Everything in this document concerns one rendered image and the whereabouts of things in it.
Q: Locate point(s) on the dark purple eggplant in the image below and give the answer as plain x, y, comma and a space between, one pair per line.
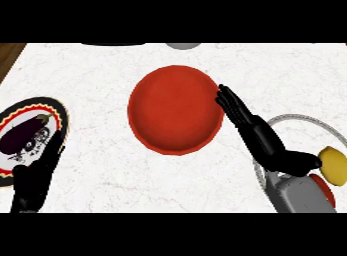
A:
22, 133

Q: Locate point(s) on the white round placemat grey rim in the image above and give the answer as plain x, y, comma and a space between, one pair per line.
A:
346, 140

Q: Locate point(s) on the grey round object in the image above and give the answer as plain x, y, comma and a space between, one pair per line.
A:
183, 45

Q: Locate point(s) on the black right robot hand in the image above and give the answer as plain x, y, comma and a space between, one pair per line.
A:
265, 140

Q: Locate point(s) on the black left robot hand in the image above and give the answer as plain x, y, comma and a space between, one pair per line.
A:
30, 180

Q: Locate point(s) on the red bowl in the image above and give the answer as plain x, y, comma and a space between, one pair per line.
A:
176, 110

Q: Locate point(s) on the round patterned black-rimmed plate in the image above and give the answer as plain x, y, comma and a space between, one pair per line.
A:
14, 133

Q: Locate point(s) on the yellow lemon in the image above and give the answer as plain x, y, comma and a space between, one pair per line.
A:
334, 165

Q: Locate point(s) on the red round object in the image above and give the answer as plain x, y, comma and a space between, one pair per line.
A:
325, 190

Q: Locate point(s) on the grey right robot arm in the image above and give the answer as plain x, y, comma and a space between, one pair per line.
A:
299, 195

